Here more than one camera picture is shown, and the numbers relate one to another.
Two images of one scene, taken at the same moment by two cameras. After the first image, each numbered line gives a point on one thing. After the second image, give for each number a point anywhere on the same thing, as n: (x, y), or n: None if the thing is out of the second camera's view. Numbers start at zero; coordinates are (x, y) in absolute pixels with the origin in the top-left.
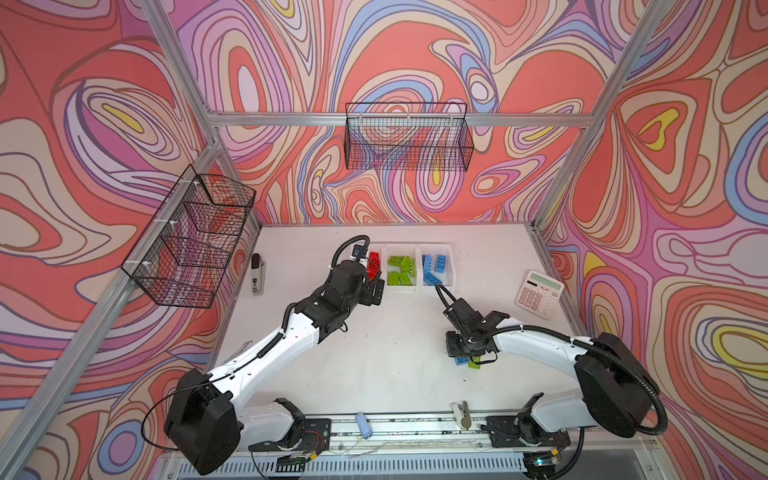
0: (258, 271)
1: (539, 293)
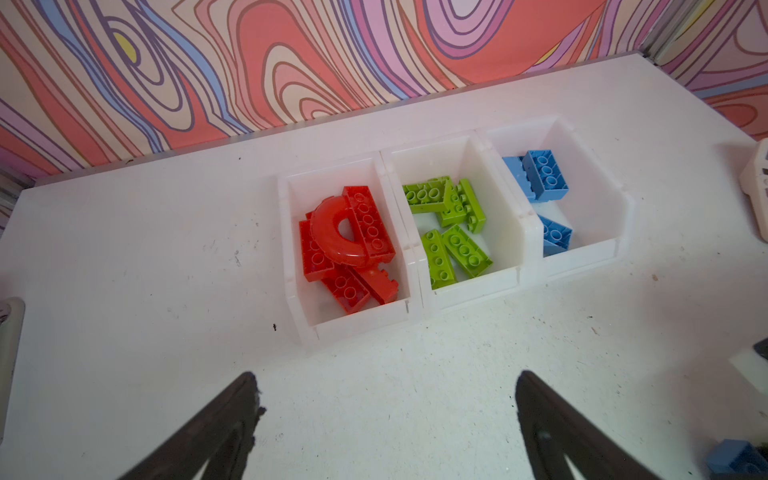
0: (12, 314)
1: (755, 182)
